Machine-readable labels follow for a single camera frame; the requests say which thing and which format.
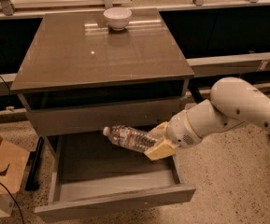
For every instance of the white ceramic bowl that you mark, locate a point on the white ceramic bowl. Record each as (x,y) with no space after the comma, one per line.
(117,18)

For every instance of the black left base leg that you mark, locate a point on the black left base leg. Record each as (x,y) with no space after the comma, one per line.
(35,156)

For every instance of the black right base leg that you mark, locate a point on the black right base leg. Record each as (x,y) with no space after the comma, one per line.
(194,89)

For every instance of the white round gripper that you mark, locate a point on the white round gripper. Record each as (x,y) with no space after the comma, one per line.
(179,129)

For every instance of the open grey middle drawer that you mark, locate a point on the open grey middle drawer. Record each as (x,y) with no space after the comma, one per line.
(92,177)

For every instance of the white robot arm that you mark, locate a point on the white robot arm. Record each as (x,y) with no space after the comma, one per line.
(232,102)

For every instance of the grey drawer cabinet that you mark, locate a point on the grey drawer cabinet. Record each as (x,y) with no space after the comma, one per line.
(76,60)

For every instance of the black base leg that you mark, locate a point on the black base leg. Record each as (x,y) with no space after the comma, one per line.
(194,89)
(35,156)

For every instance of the brown cardboard box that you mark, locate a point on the brown cardboard box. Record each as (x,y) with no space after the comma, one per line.
(13,160)

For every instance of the closed grey upper drawer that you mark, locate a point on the closed grey upper drawer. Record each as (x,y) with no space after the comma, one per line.
(48,122)

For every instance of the clear plastic water bottle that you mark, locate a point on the clear plastic water bottle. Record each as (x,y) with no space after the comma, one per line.
(130,138)

